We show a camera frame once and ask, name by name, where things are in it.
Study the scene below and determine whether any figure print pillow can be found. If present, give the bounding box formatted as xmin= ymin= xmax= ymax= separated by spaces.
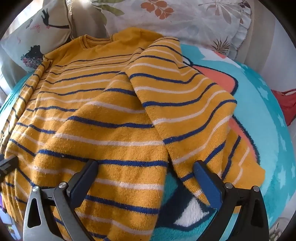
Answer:
xmin=0 ymin=0 xmax=73 ymax=73

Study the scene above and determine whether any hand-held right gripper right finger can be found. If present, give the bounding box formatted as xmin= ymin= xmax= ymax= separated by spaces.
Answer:
xmin=193 ymin=160 xmax=270 ymax=241

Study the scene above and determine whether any yellow striped sweater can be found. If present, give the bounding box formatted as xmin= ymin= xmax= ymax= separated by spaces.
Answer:
xmin=0 ymin=27 xmax=266 ymax=241

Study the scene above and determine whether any teal printed blanket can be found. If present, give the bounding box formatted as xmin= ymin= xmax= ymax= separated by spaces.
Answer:
xmin=0 ymin=43 xmax=290 ymax=241

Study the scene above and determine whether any red cloth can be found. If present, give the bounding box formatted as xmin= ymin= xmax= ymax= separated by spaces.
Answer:
xmin=271 ymin=89 xmax=296 ymax=127

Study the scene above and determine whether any beige curtain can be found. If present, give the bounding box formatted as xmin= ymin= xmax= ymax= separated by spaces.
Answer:
xmin=67 ymin=0 xmax=109 ymax=40

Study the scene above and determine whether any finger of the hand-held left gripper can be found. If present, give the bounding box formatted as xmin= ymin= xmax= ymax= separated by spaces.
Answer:
xmin=0 ymin=156 xmax=19 ymax=178

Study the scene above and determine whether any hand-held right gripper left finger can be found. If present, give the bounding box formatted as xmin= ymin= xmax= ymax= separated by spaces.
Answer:
xmin=23 ymin=159 xmax=99 ymax=241

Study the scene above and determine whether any floral pillow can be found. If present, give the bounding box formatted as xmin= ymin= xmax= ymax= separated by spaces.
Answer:
xmin=67 ymin=0 xmax=253 ymax=60

